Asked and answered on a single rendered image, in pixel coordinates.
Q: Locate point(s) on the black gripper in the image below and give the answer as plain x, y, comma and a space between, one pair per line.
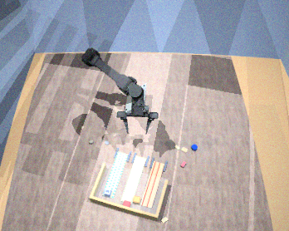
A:
137, 102

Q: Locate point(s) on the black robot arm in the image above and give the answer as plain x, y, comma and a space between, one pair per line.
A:
127, 84

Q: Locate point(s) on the white flat strip with orange stripes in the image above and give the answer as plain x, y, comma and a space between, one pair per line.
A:
157, 169

